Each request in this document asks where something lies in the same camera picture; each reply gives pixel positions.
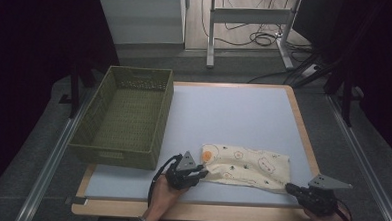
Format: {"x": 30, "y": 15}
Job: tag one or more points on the white metal desk frame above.
{"x": 251, "y": 16}

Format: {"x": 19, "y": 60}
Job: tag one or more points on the light blue table mat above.
{"x": 237, "y": 119}

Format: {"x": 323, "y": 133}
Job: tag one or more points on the green woven plastic basket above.
{"x": 130, "y": 114}

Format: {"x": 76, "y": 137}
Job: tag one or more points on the person's left hand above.
{"x": 163, "y": 199}

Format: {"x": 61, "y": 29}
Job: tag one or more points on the white cabinet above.
{"x": 141, "y": 21}

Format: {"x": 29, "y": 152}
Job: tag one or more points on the black metal stand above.
{"x": 346, "y": 97}
{"x": 74, "y": 91}

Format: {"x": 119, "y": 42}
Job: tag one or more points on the silver metal floor rail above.
{"x": 51, "y": 164}
{"x": 368, "y": 171}

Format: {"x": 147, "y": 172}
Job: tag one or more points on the white power strip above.
{"x": 309, "y": 70}

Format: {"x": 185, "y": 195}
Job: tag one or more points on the cream printed cloth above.
{"x": 248, "y": 168}

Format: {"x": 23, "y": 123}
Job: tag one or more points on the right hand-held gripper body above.
{"x": 320, "y": 199}

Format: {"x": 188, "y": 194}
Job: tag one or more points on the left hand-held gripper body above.
{"x": 181, "y": 175}

